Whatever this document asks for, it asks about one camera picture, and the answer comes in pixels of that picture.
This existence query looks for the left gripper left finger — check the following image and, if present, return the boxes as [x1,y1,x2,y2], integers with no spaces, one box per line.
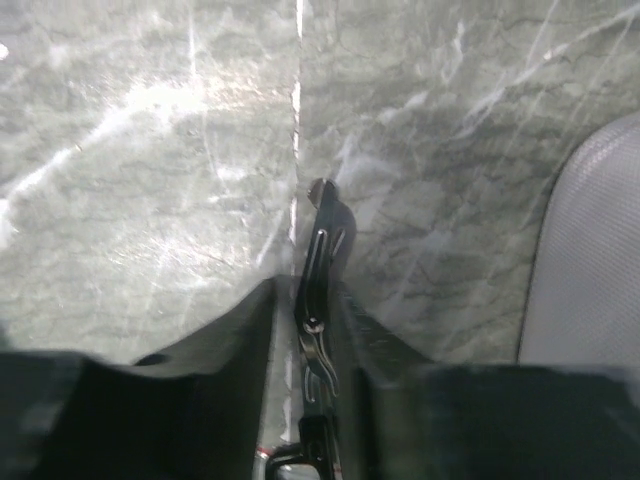
[1,279,278,480]

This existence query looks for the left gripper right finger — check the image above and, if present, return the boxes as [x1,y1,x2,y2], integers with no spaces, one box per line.
[337,286,639,479]

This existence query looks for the black handled scissors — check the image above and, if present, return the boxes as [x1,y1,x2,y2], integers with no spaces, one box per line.
[263,178,357,479]

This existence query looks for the grey medicine kit case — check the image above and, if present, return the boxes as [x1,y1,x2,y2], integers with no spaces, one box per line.
[518,114,639,367]

